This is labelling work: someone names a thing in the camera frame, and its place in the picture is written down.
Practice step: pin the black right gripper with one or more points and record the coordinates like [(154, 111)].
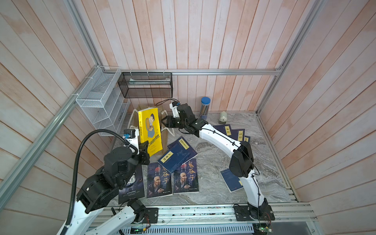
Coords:
[(172, 119)]

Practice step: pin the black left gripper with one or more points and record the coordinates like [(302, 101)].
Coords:
[(144, 153)]

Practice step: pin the tan canvas bag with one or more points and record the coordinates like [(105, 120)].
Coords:
[(134, 123)]

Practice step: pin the yellow cartoon book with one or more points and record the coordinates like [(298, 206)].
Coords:
[(150, 131)]

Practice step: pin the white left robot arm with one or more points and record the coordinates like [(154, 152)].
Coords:
[(99, 189)]

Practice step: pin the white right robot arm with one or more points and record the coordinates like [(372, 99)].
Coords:
[(242, 160)]

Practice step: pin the navy book pair upper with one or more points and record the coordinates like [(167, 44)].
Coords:
[(188, 148)]

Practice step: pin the navy book pair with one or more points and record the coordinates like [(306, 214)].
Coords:
[(174, 158), (188, 148)]

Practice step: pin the clear pencil tube blue lid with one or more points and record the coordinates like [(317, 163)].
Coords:
[(205, 104)]

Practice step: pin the navy book pair lower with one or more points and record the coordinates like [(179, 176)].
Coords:
[(174, 158)]

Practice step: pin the old man book left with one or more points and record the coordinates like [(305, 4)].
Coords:
[(158, 181)]

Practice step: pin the old man book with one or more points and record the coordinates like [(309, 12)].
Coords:
[(185, 178), (158, 181)]

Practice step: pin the black wolf book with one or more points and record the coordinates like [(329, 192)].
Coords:
[(134, 188)]

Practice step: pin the navy book yellow label back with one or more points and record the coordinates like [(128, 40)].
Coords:
[(224, 129)]

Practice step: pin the old man book right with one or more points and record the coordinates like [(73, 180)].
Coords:
[(185, 178)]

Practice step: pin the navy book yellow label middle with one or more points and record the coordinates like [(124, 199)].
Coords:
[(237, 134)]

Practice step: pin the navy book front right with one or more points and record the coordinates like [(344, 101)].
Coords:
[(232, 182)]

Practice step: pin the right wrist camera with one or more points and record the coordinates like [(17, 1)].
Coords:
[(173, 106)]

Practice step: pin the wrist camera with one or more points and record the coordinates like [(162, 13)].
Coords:
[(132, 136), (173, 106)]

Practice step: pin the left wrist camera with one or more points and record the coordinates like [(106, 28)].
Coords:
[(132, 136)]

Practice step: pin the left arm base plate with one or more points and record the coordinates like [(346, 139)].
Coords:
[(149, 216)]

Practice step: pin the black mesh wall basket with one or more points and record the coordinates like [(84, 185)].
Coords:
[(146, 85)]

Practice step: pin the white wire mesh shelf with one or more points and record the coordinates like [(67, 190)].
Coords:
[(101, 99)]

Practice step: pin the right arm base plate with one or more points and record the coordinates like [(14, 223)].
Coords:
[(251, 213)]

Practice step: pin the aluminium front rail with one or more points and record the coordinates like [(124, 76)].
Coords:
[(182, 215)]

